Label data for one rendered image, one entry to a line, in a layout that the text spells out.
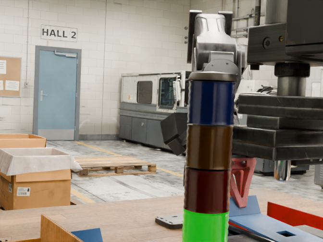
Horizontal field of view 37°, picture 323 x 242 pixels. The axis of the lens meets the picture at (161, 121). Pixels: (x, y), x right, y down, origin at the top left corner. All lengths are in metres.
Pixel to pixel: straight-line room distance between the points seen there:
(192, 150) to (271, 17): 0.31
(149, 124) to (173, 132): 10.02
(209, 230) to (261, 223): 0.36
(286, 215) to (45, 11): 11.02
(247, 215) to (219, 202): 0.39
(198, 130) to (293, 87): 0.30
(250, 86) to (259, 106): 8.14
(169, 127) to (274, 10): 0.23
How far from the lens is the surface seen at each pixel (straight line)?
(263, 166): 7.61
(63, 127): 11.86
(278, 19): 0.65
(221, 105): 0.38
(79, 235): 0.83
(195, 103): 0.38
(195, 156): 0.39
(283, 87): 0.66
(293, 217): 1.04
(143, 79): 11.13
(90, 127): 12.09
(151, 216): 1.13
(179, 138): 0.73
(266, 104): 0.65
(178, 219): 1.08
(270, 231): 0.72
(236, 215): 0.77
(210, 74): 0.38
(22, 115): 11.61
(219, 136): 0.38
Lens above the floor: 1.18
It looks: 3 degrees down
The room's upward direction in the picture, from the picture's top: 2 degrees clockwise
